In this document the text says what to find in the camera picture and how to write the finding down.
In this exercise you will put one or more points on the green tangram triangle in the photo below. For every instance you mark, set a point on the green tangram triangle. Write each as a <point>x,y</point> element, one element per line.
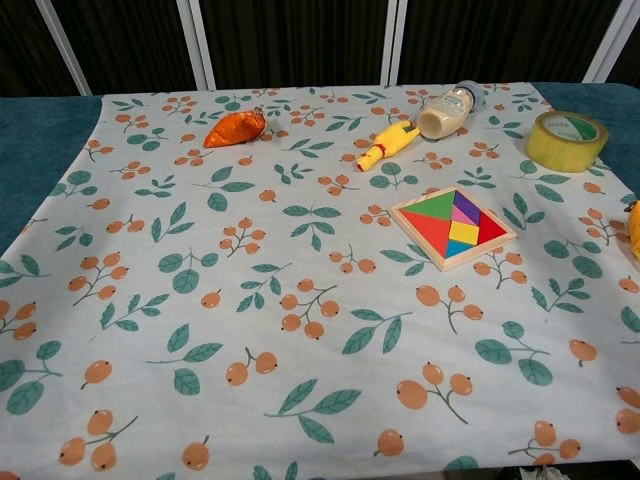
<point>435,206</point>

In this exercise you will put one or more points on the crumpled orange snack wrapper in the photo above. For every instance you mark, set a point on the crumpled orange snack wrapper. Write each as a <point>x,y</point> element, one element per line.
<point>232,130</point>

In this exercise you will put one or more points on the yellow rubber chicken toy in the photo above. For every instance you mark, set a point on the yellow rubber chicken toy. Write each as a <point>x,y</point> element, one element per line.
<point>392,140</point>

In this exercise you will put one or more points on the silver partition post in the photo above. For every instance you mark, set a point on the silver partition post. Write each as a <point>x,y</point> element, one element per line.
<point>197,45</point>
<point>395,42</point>
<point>65,47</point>
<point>612,42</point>

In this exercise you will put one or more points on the red wooden triangle puzzle piece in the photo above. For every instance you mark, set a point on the red wooden triangle puzzle piece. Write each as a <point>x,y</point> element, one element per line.
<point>491,229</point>

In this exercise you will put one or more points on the beige mayonnaise bottle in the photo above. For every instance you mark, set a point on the beige mayonnaise bottle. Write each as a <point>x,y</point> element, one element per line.
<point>442,115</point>

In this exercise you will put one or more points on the blue wooden triangle puzzle piece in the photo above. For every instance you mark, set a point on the blue wooden triangle puzzle piece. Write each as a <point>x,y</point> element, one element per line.
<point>456,248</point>

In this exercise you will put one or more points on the floral leaf berry tablecloth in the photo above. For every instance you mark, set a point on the floral leaf berry tablecloth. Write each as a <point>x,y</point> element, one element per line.
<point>280,300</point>

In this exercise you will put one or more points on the yellow tangram square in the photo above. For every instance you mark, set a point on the yellow tangram square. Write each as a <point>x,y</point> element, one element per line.
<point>464,232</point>

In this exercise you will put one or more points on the clear yellowish tape roll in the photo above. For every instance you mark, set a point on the clear yellowish tape roll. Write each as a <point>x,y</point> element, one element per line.
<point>555,150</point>

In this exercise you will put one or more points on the large orange-red tangram triangle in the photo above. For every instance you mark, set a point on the large orange-red tangram triangle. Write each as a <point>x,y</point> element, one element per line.
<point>429,231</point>

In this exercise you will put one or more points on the purple tangram piece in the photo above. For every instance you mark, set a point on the purple tangram piece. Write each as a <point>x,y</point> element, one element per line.
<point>465,204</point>

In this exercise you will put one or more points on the pink tangram triangle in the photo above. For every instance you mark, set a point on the pink tangram triangle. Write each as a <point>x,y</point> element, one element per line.
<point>462,219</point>

